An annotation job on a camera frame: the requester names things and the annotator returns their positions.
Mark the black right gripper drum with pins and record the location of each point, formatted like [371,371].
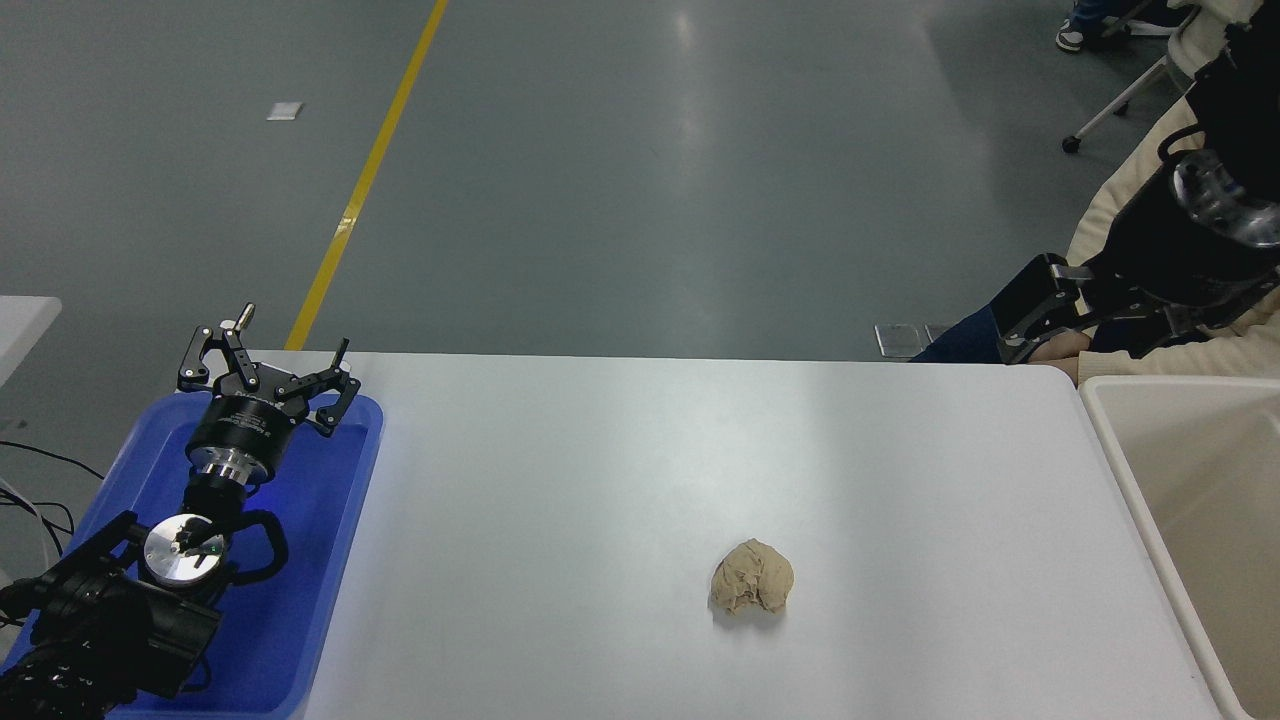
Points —
[1150,245]

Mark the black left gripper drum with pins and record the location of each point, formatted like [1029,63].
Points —
[240,425]

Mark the tan paper ball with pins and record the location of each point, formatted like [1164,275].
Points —
[752,577]

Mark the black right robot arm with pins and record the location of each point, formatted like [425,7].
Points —
[1240,110]

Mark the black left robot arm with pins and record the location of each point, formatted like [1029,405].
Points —
[110,620]

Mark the person's hand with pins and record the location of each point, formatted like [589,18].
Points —
[1062,347]
[1068,370]

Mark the small metal floor plate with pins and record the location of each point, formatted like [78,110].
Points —
[936,331]

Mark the blue plastic tray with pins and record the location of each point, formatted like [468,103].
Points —
[310,520]

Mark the large metal floor plate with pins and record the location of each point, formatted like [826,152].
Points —
[897,340]

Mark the wheeled office chair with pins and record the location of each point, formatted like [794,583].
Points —
[1130,95]

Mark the large pale bin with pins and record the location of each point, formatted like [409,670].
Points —
[1200,480]

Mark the small white side table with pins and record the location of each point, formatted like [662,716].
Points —
[25,325]

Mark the person with white shoe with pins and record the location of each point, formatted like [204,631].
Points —
[1080,25]

